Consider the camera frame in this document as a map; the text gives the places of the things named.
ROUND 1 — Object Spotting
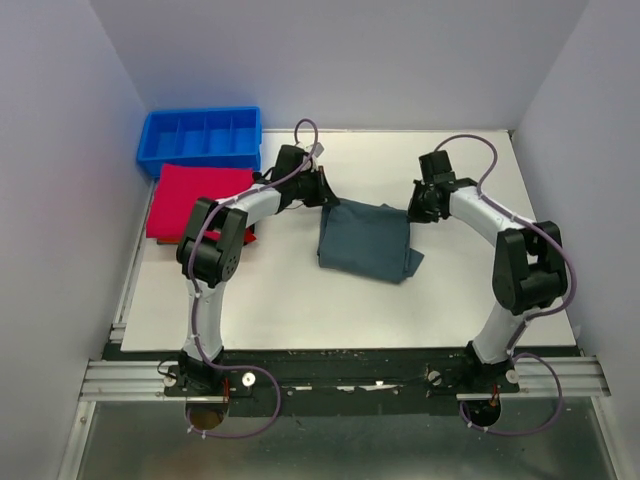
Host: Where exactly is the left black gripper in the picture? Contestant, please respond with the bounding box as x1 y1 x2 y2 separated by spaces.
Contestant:
291 166 340 208

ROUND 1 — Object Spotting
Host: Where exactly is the grey blue t shirt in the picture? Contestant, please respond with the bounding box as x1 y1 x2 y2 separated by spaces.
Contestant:
317 199 424 284

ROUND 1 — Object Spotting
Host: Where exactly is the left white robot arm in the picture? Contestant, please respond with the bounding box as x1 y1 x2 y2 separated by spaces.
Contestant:
176 143 339 395

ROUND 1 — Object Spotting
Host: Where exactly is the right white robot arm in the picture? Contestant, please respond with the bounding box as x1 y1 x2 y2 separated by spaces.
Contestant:
408 151 568 392

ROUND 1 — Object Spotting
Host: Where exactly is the blue plastic divided bin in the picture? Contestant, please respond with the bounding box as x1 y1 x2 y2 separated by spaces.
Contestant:
136 106 262 179

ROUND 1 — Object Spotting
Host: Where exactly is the folded magenta t shirt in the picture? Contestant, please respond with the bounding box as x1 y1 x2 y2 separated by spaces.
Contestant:
146 164 253 244

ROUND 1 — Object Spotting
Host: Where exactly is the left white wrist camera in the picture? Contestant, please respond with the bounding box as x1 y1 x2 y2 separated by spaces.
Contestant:
309 143 324 157

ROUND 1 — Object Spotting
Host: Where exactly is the aluminium extrusion frame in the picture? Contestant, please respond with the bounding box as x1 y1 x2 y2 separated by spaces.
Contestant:
61 205 615 479

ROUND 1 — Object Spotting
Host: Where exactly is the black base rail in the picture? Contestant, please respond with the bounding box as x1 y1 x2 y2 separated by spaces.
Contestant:
164 347 519 417

